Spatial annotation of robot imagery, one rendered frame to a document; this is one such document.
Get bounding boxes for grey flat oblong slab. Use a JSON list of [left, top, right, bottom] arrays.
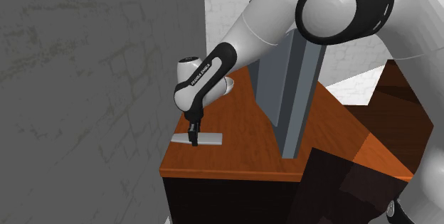
[[170, 132, 223, 146]]

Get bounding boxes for brown wooden table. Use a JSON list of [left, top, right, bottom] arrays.
[[159, 65, 415, 224]]

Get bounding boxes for tall blue-grey upright panel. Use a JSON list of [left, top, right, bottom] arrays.
[[247, 28, 327, 160]]

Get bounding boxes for dark brown robot stand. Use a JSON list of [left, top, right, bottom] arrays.
[[286, 146, 409, 224]]

